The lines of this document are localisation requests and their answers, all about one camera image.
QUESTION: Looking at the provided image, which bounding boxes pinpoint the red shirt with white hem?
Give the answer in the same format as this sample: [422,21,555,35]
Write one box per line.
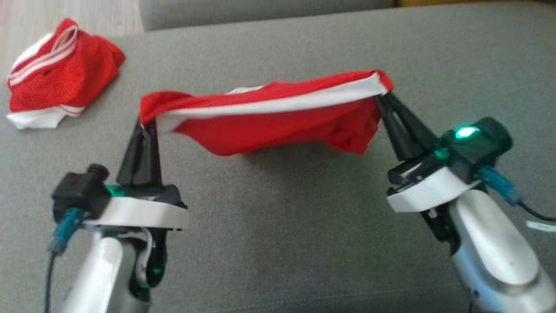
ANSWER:
[7,17,126,130]

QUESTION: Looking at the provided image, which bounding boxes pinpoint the red shorts with white stripe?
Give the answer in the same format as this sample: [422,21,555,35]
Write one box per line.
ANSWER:
[139,70,395,156]

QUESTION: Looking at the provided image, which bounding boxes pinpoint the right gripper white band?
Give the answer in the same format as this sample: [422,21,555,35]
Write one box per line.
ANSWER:
[374,92,480,255]

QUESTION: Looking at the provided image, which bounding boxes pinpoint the right gripper cable blue plug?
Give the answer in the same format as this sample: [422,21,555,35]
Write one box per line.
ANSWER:
[478,165,556,233]

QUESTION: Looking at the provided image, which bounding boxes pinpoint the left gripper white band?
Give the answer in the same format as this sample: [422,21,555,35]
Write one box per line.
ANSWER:
[85,121,189,300]

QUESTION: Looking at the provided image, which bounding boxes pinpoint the grey sofa back cushion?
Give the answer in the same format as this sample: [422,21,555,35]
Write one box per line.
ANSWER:
[139,0,396,31]

